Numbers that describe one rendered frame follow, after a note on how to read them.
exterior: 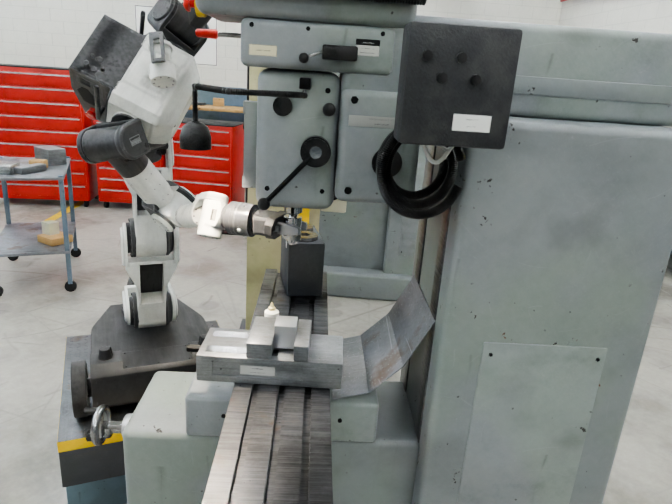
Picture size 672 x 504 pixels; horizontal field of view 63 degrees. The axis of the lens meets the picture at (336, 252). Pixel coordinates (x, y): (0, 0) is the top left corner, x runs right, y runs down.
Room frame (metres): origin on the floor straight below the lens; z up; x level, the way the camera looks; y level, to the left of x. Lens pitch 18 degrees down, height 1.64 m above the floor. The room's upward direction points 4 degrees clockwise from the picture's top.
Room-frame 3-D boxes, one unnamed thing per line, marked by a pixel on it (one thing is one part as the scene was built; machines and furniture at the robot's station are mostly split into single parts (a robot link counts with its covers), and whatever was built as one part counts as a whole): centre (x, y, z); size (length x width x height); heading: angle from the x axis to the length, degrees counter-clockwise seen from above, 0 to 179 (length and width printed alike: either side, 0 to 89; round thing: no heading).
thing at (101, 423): (1.36, 0.62, 0.60); 0.16 x 0.12 x 0.12; 93
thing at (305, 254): (1.82, 0.12, 1.00); 0.22 x 0.12 x 0.20; 13
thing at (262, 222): (1.40, 0.21, 1.24); 0.13 x 0.12 x 0.10; 164
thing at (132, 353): (2.01, 0.73, 0.59); 0.64 x 0.52 x 0.33; 24
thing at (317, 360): (1.23, 0.14, 0.96); 0.35 x 0.15 x 0.11; 91
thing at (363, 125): (1.39, -0.08, 1.47); 0.24 x 0.19 x 0.26; 3
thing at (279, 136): (1.38, 0.11, 1.47); 0.21 x 0.19 x 0.32; 3
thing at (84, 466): (2.01, 0.73, 0.20); 0.78 x 0.68 x 0.40; 24
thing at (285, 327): (1.23, 0.11, 1.01); 0.06 x 0.05 x 0.06; 1
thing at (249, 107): (1.37, 0.23, 1.45); 0.04 x 0.04 x 0.21; 3
